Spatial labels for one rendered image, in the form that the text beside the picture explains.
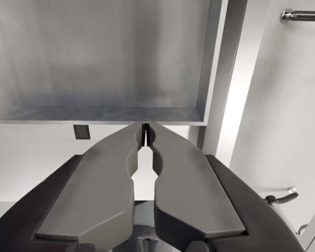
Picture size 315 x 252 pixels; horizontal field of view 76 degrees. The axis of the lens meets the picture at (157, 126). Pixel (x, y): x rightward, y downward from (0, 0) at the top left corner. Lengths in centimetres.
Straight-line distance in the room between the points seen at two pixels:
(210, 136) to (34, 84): 19
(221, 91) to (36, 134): 20
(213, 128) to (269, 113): 119
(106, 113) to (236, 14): 14
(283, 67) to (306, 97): 26
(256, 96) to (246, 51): 109
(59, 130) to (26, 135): 4
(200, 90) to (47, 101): 16
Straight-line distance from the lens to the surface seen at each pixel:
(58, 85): 23
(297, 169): 179
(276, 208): 167
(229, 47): 19
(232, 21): 19
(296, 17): 121
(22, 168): 30
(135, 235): 49
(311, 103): 152
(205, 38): 20
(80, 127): 24
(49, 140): 26
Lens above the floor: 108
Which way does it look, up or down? 61 degrees down
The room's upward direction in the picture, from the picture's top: 175 degrees clockwise
